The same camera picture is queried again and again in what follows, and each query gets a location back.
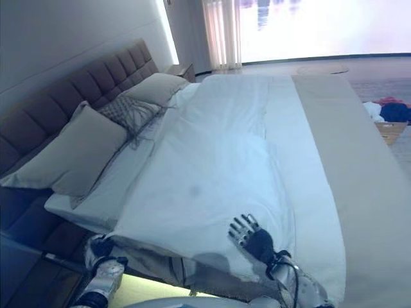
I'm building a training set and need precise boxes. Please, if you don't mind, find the white fitted bed sheet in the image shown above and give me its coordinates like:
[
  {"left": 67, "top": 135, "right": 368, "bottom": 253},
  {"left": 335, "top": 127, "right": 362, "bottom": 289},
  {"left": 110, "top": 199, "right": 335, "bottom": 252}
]
[{"left": 44, "top": 82, "right": 202, "bottom": 232}]

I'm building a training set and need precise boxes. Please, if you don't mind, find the cream sheer curtain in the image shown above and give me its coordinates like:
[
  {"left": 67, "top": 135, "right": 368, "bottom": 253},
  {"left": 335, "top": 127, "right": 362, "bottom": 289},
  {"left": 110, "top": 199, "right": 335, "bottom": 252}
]
[{"left": 200, "top": 0, "right": 244, "bottom": 71}]

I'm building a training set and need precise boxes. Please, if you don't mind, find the large beige pillow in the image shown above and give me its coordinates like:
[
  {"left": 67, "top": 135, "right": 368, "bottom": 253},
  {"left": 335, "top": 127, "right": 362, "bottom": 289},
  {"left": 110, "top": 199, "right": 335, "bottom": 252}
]
[
  {"left": 123, "top": 73, "right": 191, "bottom": 106},
  {"left": 0, "top": 100, "right": 128, "bottom": 199}
]

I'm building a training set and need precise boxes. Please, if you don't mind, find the cardboard box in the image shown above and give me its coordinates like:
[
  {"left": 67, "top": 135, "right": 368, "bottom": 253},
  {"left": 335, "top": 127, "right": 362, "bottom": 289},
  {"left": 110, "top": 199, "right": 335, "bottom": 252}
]
[{"left": 374, "top": 120, "right": 409, "bottom": 148}]

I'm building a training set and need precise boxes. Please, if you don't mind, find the white duvet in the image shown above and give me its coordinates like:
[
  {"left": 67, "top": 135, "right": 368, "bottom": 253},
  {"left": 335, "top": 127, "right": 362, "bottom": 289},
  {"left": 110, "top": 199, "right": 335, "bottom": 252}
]
[{"left": 110, "top": 74, "right": 347, "bottom": 298}]

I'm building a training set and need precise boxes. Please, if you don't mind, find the grey robot torso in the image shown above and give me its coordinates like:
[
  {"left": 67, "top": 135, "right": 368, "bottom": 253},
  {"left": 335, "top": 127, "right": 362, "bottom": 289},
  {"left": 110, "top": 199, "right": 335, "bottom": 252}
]
[{"left": 134, "top": 287, "right": 259, "bottom": 308}]

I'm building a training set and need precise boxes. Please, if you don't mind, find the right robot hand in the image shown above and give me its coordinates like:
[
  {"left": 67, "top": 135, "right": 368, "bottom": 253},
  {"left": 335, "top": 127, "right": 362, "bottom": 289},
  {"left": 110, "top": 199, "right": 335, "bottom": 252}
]
[{"left": 226, "top": 212, "right": 276, "bottom": 263}]

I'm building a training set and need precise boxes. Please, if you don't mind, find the beige bed runner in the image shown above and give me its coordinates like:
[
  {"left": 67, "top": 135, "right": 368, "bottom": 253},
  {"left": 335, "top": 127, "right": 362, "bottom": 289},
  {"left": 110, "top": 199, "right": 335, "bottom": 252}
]
[{"left": 290, "top": 73, "right": 411, "bottom": 308}]

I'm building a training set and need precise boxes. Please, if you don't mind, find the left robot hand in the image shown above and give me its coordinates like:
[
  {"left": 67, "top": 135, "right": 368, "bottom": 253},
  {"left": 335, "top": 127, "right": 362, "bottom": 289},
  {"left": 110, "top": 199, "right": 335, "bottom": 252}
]
[{"left": 84, "top": 234, "right": 115, "bottom": 267}]

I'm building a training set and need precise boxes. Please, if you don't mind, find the brown tufted headboard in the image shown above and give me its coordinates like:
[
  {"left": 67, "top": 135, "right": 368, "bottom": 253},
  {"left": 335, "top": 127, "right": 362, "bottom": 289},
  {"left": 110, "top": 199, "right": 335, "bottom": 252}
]
[{"left": 0, "top": 38, "right": 161, "bottom": 180}]

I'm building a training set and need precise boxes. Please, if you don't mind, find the brown upholstered bed frame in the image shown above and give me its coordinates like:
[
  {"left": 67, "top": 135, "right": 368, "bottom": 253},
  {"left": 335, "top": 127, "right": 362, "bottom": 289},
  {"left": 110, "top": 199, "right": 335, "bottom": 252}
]
[{"left": 0, "top": 185, "right": 114, "bottom": 262}]

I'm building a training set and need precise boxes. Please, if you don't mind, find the woven fringed cushion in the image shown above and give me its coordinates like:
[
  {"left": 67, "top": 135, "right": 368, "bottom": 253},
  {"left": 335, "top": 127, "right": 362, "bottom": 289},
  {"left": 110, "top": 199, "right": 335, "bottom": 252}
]
[{"left": 97, "top": 95, "right": 168, "bottom": 151}]

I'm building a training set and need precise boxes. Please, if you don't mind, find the pile of coloured clothes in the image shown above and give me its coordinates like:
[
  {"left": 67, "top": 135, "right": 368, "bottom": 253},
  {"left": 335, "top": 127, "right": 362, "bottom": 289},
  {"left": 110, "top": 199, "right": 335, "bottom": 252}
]
[{"left": 362, "top": 95, "right": 411, "bottom": 123}]

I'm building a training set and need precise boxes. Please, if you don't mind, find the wooden nightstand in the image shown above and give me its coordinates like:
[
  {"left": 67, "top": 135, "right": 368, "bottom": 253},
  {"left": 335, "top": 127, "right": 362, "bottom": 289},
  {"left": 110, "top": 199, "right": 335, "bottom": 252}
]
[{"left": 166, "top": 63, "right": 197, "bottom": 84}]

